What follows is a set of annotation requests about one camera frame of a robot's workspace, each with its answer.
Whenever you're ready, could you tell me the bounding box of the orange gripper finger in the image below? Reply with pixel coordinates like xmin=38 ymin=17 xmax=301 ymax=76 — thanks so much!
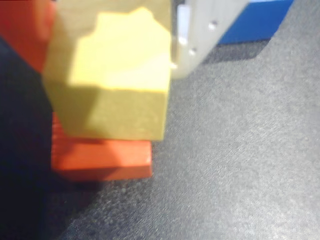
xmin=0 ymin=0 xmax=59 ymax=75

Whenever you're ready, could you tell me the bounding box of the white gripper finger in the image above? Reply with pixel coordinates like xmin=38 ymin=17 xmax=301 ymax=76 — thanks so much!
xmin=171 ymin=0 xmax=251 ymax=80

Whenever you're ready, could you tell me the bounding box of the yellow wooden cube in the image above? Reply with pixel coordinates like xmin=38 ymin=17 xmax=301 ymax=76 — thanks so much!
xmin=41 ymin=0 xmax=174 ymax=142

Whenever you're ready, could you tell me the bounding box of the blue wooden cube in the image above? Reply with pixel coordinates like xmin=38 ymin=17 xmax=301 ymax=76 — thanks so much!
xmin=216 ymin=0 xmax=296 ymax=46

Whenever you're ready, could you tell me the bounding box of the orange wooden cube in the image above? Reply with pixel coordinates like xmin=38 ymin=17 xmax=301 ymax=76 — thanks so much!
xmin=50 ymin=111 xmax=154 ymax=181

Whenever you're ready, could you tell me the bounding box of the black felt mat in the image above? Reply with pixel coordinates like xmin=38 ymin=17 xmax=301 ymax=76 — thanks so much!
xmin=0 ymin=0 xmax=320 ymax=240

